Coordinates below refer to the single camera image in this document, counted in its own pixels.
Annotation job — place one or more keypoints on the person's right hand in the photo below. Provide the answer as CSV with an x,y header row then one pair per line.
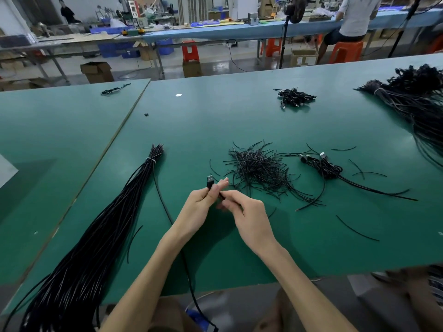
x,y
249,221

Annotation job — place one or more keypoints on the open cardboard box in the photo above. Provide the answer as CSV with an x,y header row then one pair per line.
x,y
97,72

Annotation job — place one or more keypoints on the blue plastic item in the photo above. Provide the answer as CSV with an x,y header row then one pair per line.
x,y
197,320

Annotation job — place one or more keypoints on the person's left forearm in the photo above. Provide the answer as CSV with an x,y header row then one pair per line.
x,y
142,290

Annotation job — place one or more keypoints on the black fan on stand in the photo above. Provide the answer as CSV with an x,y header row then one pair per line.
x,y
296,7

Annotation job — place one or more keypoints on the small cardboard box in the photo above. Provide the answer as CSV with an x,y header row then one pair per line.
x,y
192,69

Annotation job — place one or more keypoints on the red plastic stool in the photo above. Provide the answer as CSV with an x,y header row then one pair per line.
x,y
191,51

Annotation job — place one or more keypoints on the black tripod stand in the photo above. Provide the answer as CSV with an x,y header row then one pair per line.
x,y
405,24

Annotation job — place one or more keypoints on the orange plastic stool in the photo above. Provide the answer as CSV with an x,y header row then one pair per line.
x,y
273,47
436,45
346,52

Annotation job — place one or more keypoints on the person's right leg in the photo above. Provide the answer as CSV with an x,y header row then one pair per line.
x,y
426,300

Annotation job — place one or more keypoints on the person's left hand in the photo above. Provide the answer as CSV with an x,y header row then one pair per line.
x,y
195,211

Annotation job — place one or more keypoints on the large white box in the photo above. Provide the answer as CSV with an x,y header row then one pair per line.
x,y
7,170

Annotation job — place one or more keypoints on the long blue workbench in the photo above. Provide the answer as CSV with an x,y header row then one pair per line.
x,y
242,29

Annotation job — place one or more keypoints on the person's right forearm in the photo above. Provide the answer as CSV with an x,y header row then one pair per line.
x,y
308,294

